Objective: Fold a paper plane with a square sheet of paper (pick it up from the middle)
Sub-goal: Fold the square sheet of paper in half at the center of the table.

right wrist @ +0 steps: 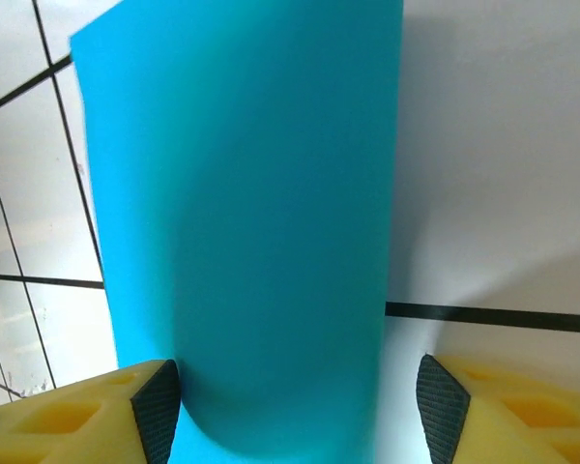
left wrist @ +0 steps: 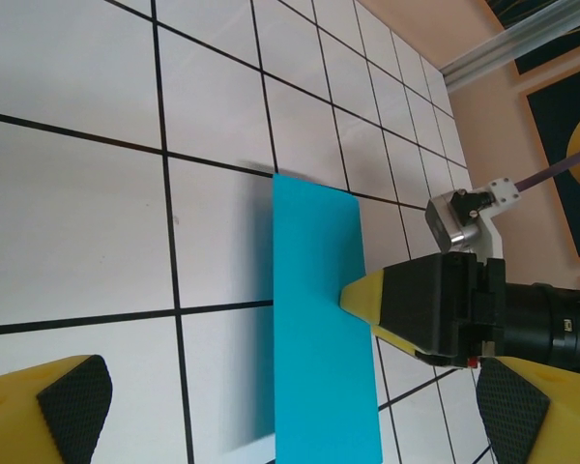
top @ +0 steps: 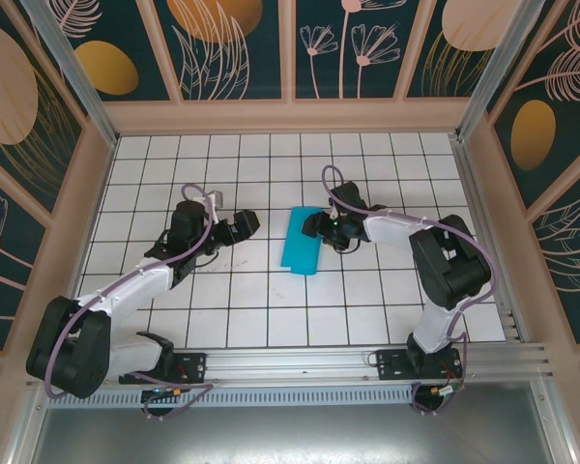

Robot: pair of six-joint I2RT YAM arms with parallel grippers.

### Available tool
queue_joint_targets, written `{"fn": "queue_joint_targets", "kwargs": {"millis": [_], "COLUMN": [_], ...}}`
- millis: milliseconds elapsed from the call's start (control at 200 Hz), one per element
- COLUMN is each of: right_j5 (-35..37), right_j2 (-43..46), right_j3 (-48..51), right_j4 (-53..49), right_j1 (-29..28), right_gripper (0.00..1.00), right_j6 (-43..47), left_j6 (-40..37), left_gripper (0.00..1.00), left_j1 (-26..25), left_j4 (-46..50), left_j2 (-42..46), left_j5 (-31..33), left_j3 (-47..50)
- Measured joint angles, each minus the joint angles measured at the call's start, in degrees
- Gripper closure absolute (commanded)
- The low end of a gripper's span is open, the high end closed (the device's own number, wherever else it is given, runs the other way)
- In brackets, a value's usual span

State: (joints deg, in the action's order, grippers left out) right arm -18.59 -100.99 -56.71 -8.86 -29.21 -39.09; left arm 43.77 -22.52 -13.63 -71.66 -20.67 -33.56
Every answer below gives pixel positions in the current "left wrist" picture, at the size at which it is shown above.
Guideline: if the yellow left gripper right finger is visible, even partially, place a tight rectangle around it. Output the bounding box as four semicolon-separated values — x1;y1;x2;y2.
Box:
477;356;580;464

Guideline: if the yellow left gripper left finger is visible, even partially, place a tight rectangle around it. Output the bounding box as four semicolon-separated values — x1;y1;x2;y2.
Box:
0;354;114;464

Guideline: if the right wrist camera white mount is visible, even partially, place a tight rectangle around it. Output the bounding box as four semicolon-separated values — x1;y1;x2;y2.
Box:
423;177;522;266

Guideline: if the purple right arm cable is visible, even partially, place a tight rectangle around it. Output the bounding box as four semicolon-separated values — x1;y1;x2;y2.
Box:
515;146;580;193

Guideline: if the aluminium frame post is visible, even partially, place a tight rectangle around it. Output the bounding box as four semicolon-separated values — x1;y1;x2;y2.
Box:
442;16;580;92

